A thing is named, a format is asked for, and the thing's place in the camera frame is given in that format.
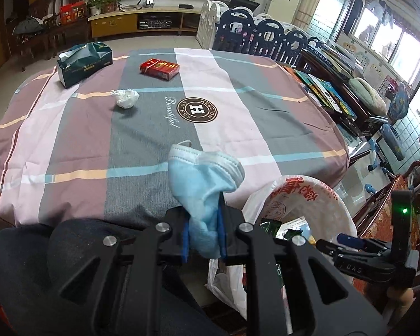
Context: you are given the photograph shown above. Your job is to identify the black bag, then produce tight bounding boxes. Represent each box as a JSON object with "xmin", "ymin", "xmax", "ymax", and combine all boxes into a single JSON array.
[{"xmin": 14, "ymin": 16, "xmax": 44, "ymax": 35}]

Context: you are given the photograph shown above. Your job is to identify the white plastic bag red print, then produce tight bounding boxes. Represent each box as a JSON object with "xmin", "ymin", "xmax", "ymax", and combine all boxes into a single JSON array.
[{"xmin": 207, "ymin": 174, "xmax": 358, "ymax": 319}]

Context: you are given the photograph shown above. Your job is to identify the green potted plant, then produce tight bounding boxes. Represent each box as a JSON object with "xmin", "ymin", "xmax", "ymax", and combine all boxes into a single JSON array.
[{"xmin": 90, "ymin": 0, "xmax": 121, "ymax": 14}]

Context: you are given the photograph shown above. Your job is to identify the person's right hand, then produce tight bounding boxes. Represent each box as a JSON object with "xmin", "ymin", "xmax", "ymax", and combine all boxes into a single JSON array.
[{"xmin": 387, "ymin": 280, "xmax": 414, "ymax": 323}]

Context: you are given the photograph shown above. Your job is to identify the beige curtain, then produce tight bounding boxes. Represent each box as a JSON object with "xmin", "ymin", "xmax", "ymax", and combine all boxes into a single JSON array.
[{"xmin": 294, "ymin": 0, "xmax": 333, "ymax": 36}]

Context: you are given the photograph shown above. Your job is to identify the window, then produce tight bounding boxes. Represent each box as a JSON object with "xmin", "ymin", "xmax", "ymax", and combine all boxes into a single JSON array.
[{"xmin": 343, "ymin": 0, "xmax": 420, "ymax": 78}]

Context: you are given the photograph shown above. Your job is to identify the wooden television cabinet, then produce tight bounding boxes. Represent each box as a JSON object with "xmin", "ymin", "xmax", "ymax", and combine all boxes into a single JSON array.
[{"xmin": 88, "ymin": 5, "xmax": 211, "ymax": 39}]

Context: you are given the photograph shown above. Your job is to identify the white baby fence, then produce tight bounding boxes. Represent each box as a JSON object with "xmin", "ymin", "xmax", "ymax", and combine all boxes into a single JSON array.
[{"xmin": 196, "ymin": 0, "xmax": 232, "ymax": 51}]

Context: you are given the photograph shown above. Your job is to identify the blue baby fence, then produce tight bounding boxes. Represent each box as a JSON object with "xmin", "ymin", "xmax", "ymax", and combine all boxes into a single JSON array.
[{"xmin": 213, "ymin": 9, "xmax": 323, "ymax": 67}]

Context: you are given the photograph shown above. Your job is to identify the red cigarette box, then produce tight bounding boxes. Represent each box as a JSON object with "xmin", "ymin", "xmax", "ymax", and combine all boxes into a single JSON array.
[{"xmin": 139, "ymin": 59, "xmax": 180, "ymax": 81}]

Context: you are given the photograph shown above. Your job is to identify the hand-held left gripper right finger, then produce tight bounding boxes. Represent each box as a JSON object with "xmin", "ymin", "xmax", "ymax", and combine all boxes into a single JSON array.
[{"xmin": 215, "ymin": 192, "xmax": 389, "ymax": 336}]

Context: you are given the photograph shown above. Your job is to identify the black monitor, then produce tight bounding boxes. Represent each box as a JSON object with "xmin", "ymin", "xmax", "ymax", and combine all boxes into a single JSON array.
[{"xmin": 229, "ymin": 0, "xmax": 260, "ymax": 11}]

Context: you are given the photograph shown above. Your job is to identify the dark wooden side cabinet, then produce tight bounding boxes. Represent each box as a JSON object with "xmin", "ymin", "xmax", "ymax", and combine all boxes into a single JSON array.
[{"xmin": 297, "ymin": 47, "xmax": 393, "ymax": 137}]

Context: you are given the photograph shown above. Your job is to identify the green tissue box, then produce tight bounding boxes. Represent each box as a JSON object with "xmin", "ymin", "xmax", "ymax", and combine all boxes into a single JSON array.
[{"xmin": 56, "ymin": 41, "xmax": 113, "ymax": 89}]

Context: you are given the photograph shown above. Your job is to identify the crumpled white tissue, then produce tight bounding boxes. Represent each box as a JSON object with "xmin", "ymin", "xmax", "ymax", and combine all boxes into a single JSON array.
[{"xmin": 110, "ymin": 89, "xmax": 140, "ymax": 109}]

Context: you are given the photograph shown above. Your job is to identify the dark wooden armchair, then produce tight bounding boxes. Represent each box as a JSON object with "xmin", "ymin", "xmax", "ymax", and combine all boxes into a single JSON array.
[
  {"xmin": 9, "ymin": 0, "xmax": 58, "ymax": 71},
  {"xmin": 47, "ymin": 0, "xmax": 92, "ymax": 48}
]

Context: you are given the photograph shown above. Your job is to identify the blue toy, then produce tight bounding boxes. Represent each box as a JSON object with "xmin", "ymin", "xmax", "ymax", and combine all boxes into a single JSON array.
[{"xmin": 366, "ymin": 138, "xmax": 396, "ymax": 193}]

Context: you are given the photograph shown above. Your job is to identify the dark green wrapper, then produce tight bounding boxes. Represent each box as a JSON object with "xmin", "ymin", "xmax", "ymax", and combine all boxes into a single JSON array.
[{"xmin": 260, "ymin": 219, "xmax": 282, "ymax": 239}]

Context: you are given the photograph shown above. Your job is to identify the blue face mask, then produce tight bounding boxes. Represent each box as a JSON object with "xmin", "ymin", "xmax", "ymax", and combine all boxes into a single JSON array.
[{"xmin": 167, "ymin": 140, "xmax": 246, "ymax": 260}]

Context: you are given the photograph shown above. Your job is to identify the pile of picture books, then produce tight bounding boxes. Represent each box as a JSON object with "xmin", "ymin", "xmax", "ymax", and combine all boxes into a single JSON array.
[{"xmin": 290, "ymin": 40, "xmax": 358, "ymax": 116}]

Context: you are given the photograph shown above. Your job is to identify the grey green cushion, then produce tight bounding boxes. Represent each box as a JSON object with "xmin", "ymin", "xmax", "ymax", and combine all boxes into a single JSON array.
[{"xmin": 348, "ymin": 77, "xmax": 387, "ymax": 116}]

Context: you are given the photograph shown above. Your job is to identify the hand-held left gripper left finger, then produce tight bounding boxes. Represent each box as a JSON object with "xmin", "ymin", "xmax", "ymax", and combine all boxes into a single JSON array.
[{"xmin": 56, "ymin": 208, "xmax": 191, "ymax": 336}]

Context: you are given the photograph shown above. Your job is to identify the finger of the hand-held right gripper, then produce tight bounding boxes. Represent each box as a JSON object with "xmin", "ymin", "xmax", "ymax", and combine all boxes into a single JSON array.
[
  {"xmin": 316, "ymin": 239, "xmax": 347, "ymax": 261},
  {"xmin": 337, "ymin": 233, "xmax": 393, "ymax": 253}
]

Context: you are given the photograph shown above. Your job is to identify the blue printed bag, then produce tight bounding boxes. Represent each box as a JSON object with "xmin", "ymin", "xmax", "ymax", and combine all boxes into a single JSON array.
[{"xmin": 388, "ymin": 82, "xmax": 410, "ymax": 121}]

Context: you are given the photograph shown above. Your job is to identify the red gift box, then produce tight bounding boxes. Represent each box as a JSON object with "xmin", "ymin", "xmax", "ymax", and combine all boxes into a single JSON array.
[{"xmin": 59, "ymin": 2, "xmax": 88, "ymax": 25}]

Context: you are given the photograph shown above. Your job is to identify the plaid pink grey tablecloth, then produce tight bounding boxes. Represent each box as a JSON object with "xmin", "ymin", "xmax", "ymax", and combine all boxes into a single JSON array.
[{"xmin": 0, "ymin": 47, "xmax": 351, "ymax": 230}]

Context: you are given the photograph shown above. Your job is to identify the black audio receiver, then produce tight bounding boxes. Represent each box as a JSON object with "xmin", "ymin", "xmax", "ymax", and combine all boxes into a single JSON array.
[{"xmin": 137, "ymin": 19, "xmax": 173, "ymax": 30}]

